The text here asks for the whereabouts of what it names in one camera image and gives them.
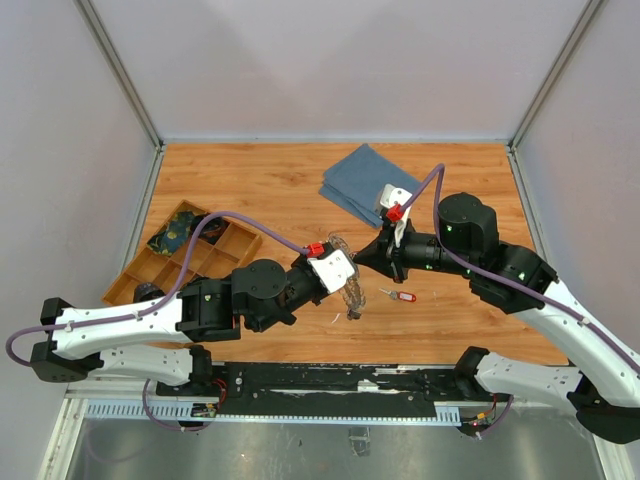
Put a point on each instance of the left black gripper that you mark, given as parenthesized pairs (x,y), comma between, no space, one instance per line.
(303,261)

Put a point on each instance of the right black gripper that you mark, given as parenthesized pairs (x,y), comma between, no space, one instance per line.
(383,255)

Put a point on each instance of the metal disc with keyrings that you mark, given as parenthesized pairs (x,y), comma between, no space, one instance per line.
(352,293)

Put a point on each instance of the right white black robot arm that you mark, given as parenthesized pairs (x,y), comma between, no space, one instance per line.
(600,384)

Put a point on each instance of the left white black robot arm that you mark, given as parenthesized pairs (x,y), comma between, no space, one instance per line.
(124,339)

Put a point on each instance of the key with red tag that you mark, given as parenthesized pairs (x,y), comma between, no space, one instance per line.
(399,295)

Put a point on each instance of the folded blue cloth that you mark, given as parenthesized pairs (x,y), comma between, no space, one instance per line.
(355,182)

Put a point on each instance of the wooden compartment tray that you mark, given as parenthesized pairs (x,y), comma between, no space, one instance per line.
(236,247)

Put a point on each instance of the black bundle in tray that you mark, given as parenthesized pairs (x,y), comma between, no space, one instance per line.
(212,230)

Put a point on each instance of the blue yellow patterned cloth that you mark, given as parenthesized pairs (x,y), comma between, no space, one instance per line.
(173,235)

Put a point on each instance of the dark bundle in tray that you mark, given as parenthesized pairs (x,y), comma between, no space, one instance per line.
(147,291)

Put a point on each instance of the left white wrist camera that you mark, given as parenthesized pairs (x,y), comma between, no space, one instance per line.
(333,270)

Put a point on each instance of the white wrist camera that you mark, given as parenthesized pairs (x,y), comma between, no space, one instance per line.
(333,270)
(391,206)

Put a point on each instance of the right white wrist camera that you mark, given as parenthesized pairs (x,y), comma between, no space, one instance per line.
(391,206)

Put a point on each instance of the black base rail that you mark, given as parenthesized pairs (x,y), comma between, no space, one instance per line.
(336,391)

